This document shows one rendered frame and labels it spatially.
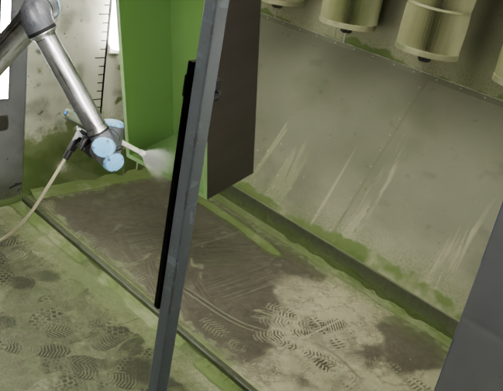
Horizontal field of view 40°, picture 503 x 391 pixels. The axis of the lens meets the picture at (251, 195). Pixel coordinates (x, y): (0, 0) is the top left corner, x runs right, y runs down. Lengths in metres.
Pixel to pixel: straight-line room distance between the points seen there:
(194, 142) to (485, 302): 0.90
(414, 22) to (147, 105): 1.44
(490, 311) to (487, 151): 1.96
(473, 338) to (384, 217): 1.93
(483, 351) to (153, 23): 2.37
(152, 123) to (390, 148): 1.33
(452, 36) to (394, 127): 0.66
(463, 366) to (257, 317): 1.53
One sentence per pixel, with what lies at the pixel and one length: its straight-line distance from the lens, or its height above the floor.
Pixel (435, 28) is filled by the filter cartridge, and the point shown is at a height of 1.41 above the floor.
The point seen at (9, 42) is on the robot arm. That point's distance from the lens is 2.98.
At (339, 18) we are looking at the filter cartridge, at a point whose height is 1.31.
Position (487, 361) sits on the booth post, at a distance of 1.99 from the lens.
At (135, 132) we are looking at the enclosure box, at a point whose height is 0.59.
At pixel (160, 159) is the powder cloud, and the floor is 0.58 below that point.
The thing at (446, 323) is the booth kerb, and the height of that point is 0.12.
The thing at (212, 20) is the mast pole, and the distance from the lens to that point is 1.91.
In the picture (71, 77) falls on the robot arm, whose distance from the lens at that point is 2.81.
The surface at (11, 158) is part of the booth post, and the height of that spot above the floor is 0.29.
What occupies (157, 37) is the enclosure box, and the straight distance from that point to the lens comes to 3.69.
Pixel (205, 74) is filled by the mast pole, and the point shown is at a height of 1.41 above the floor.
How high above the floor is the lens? 1.93
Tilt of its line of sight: 24 degrees down
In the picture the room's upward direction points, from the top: 11 degrees clockwise
